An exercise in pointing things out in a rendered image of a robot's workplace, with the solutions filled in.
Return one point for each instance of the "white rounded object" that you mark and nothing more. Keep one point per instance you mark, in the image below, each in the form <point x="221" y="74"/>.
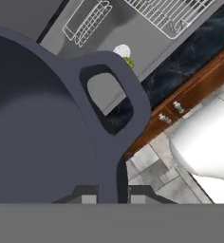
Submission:
<point x="209" y="148"/>

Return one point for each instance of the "grey sink basin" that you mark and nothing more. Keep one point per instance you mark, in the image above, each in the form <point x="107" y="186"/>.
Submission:
<point x="148" y="47"/>

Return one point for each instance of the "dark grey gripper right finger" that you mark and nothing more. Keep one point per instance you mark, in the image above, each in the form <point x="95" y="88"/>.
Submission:
<point x="139" y="198"/>

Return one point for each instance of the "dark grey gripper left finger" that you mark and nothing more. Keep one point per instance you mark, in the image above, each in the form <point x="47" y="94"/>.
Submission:
<point x="88" y="198"/>

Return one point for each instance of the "silver cupboard knob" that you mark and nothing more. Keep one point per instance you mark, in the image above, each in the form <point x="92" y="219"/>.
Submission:
<point x="178" y="107"/>
<point x="164" y="119"/>

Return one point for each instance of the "broccoli floret with pale stem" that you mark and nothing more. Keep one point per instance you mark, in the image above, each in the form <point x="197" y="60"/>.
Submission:
<point x="122" y="51"/>

